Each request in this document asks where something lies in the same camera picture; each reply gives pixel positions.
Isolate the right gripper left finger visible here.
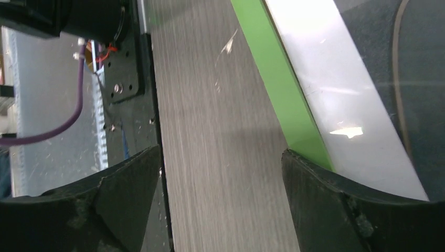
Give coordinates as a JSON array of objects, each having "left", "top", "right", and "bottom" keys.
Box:
[{"left": 1, "top": 146, "right": 161, "bottom": 251}]

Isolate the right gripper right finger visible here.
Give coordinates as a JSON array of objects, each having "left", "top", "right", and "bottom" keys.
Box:
[{"left": 281, "top": 149, "right": 444, "bottom": 251}]

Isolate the landscape photo print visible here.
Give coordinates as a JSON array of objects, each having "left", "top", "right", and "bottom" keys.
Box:
[{"left": 262, "top": 0, "right": 445, "bottom": 203}]

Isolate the wooden picture frame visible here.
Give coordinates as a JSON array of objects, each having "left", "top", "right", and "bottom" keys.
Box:
[{"left": 231, "top": 0, "right": 334, "bottom": 171}]

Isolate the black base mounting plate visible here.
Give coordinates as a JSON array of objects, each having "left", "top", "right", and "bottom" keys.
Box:
[{"left": 98, "top": 1, "right": 173, "bottom": 251}]

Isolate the aluminium rail frame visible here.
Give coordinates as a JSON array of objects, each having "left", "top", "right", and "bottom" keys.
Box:
[{"left": 2, "top": 28, "right": 108, "bottom": 197}]

